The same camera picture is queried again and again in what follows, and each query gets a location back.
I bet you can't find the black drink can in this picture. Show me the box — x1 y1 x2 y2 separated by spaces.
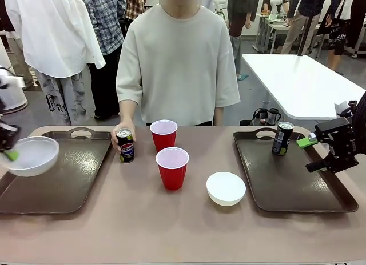
271 121 295 157

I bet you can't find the bystander in dark top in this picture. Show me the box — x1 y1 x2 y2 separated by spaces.
227 0 258 79

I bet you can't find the grey background desk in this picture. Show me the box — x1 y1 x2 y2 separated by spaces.
255 13 291 54

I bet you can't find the person's right hand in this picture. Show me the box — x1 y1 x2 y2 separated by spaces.
110 119 137 158

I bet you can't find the person in beige t-shirt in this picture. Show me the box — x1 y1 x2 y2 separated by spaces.
116 0 241 127

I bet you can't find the white plastic bowl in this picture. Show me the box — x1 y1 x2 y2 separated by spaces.
0 136 61 178
206 171 247 207

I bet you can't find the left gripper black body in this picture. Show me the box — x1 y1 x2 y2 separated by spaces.
0 119 22 152

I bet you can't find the black vertical pole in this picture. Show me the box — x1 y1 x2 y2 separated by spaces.
297 0 316 57

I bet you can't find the white background table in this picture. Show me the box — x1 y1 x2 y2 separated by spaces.
241 54 366 121

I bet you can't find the black Pepsi can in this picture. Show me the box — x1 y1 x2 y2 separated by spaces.
116 128 136 163

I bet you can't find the person's right forearm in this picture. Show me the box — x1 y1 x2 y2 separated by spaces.
118 101 138 122

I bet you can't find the bystander in black printed shorts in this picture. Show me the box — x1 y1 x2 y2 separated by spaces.
316 0 366 71

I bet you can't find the red plastic cup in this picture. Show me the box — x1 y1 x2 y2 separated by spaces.
155 147 190 191
149 119 178 153

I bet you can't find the brown plastic serving tray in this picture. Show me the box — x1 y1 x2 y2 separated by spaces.
0 127 113 215
233 127 360 213

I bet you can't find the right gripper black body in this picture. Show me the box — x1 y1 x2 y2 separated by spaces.
313 115 360 174

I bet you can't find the bystander in khaki trousers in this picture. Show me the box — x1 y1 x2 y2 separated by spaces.
279 0 334 55

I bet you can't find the bystander in white shirt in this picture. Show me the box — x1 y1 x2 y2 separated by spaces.
4 0 107 126

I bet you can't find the person's left forearm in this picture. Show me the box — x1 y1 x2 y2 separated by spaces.
214 106 224 126

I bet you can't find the bystander in orange plaid shirt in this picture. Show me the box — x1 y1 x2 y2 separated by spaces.
123 0 149 22

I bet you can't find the black bag under table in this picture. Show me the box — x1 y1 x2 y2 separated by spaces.
239 107 284 126

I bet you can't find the bystander in blue plaid shirt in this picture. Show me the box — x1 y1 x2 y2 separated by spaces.
75 0 128 120

